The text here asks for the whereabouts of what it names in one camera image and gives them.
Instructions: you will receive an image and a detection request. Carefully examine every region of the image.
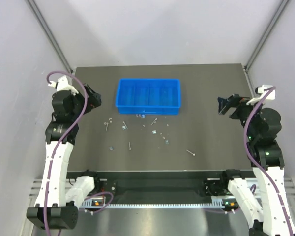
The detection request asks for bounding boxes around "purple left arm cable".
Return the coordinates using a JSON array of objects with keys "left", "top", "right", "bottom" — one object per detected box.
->
[{"left": 43, "top": 70, "right": 89, "bottom": 236}]

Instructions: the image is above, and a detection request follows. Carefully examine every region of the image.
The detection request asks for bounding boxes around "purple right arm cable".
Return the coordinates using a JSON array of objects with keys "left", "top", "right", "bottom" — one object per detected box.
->
[{"left": 243, "top": 86, "right": 295, "bottom": 236}]

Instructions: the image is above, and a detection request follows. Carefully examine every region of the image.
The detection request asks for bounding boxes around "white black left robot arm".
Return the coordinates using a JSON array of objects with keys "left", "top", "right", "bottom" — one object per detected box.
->
[{"left": 26, "top": 72, "right": 101, "bottom": 235}]

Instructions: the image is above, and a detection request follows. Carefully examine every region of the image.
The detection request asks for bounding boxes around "blue plastic divided bin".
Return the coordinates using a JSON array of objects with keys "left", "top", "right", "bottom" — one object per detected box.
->
[{"left": 115, "top": 78, "right": 181, "bottom": 115}]

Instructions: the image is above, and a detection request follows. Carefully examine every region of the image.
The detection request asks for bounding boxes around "grey slotted cable duct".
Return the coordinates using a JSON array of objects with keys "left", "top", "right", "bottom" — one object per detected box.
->
[{"left": 80, "top": 197, "right": 225, "bottom": 209}]

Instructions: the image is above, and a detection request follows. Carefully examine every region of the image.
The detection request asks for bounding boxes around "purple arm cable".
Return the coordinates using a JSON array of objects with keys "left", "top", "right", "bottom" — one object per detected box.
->
[
  {"left": 43, "top": 70, "right": 89, "bottom": 236},
  {"left": 243, "top": 86, "right": 295, "bottom": 236}
]

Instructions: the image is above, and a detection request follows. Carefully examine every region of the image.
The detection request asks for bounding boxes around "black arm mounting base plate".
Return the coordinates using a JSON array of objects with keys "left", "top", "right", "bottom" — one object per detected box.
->
[{"left": 66, "top": 171, "right": 251, "bottom": 197}]

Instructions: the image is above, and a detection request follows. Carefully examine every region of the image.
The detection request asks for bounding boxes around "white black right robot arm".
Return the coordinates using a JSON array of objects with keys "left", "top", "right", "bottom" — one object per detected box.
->
[{"left": 217, "top": 85, "right": 295, "bottom": 236}]

